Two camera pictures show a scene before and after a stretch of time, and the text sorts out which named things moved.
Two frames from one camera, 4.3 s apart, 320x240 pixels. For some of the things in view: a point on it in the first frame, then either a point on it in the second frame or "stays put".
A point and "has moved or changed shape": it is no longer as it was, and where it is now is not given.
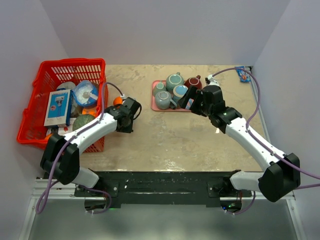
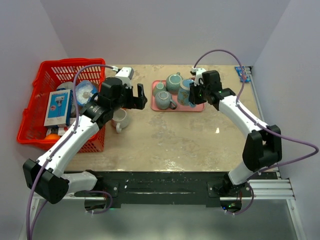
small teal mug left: [159, 87] stays put
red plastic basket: [49, 73] stays put
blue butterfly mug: [178, 91] has moved or changed shape
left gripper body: [128, 128] to [125, 100]
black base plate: [172, 189] stays put
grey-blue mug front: [163, 99] stays put
